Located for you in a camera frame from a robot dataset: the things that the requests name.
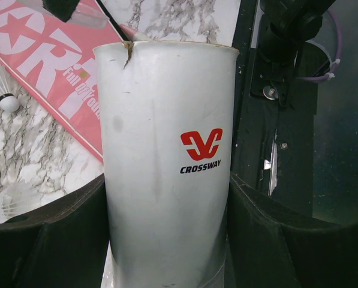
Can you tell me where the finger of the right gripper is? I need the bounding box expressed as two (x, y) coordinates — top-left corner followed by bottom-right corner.
(42, 0), (80, 22)

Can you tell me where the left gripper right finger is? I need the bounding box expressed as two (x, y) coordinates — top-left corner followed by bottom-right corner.
(227, 174), (358, 287)

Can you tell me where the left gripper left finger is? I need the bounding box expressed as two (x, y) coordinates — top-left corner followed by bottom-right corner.
(0, 175), (109, 288)

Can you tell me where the white shuttlecock tube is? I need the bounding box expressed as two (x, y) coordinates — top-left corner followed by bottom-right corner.
(94, 41), (239, 287)

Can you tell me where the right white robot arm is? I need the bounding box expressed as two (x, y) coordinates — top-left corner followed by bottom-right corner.
(40, 1), (336, 43)

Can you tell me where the pink racket bag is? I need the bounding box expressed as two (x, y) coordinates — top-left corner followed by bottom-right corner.
(0, 1), (122, 160)

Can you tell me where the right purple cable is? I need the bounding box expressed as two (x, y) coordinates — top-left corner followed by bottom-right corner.
(295, 7), (344, 83)

